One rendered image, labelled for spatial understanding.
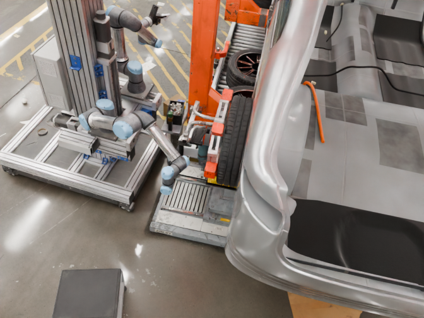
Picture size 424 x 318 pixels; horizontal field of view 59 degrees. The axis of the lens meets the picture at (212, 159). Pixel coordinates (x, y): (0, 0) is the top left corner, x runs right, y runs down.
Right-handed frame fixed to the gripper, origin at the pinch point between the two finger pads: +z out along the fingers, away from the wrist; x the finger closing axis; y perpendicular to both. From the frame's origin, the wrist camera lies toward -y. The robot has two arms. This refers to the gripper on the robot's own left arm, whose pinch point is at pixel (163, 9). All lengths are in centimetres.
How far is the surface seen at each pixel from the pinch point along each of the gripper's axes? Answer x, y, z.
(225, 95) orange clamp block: 93, 3, -51
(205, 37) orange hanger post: 61, -22, -37
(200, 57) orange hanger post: 61, -5, -37
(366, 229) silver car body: 218, 10, -84
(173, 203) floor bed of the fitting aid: 89, 108, -89
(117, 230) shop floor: 66, 117, -134
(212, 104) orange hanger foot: 78, 37, -31
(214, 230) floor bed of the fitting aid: 133, 100, -93
